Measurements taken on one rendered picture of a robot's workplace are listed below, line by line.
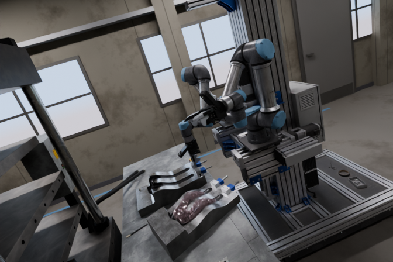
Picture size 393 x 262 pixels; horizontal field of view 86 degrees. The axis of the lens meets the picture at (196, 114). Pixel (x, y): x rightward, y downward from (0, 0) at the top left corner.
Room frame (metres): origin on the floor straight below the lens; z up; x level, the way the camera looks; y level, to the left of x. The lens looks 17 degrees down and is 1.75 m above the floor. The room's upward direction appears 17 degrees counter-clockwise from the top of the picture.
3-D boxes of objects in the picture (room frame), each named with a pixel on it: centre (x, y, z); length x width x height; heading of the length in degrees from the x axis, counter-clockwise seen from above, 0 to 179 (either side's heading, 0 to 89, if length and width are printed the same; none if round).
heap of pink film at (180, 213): (1.06, 0.18, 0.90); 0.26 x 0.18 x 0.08; 121
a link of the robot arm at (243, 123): (1.08, -0.20, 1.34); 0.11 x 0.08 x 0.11; 33
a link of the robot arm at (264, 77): (1.21, -0.44, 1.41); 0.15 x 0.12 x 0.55; 33
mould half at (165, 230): (1.05, 0.18, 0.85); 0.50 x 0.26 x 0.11; 121
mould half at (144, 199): (1.38, 0.34, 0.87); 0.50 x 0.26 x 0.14; 104
